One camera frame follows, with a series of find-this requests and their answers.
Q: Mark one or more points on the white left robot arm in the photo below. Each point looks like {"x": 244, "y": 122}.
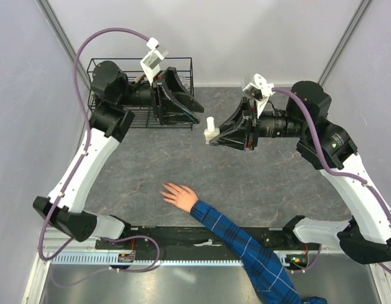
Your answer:
{"x": 64, "y": 205}

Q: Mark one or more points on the black wire rack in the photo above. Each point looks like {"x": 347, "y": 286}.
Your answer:
{"x": 115, "y": 86}

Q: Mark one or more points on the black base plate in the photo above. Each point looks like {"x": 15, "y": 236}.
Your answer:
{"x": 199, "y": 243}

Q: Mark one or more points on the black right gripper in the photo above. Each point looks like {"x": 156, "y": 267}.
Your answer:
{"x": 233, "y": 135}

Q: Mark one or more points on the clear drinking glass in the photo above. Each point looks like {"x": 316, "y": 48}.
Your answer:
{"x": 185, "y": 82}

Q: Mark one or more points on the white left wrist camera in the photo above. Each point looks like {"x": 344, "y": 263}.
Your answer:
{"x": 150, "y": 64}

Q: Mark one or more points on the blue plaid sleeve forearm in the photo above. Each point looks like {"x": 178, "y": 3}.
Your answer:
{"x": 266, "y": 273}

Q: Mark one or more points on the clear nail polish bottle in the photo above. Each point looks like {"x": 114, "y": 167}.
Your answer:
{"x": 209, "y": 135}

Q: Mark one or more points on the white nail polish cap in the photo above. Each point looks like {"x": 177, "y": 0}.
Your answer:
{"x": 210, "y": 124}

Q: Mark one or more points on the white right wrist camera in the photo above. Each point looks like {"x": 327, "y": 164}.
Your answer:
{"x": 259, "y": 89}

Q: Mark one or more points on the person's hand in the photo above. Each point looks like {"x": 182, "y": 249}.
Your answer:
{"x": 180, "y": 196}

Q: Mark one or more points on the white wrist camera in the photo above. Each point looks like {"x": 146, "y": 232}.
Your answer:
{"x": 150, "y": 64}
{"x": 259, "y": 89}

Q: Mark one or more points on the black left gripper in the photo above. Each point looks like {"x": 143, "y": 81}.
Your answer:
{"x": 163, "y": 83}

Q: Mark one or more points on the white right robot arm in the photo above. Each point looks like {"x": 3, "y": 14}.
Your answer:
{"x": 328, "y": 147}

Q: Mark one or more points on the brown ceramic bowl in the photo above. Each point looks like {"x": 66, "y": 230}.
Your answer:
{"x": 141, "y": 78}

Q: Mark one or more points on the grey cable duct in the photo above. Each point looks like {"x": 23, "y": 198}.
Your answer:
{"x": 116, "y": 259}

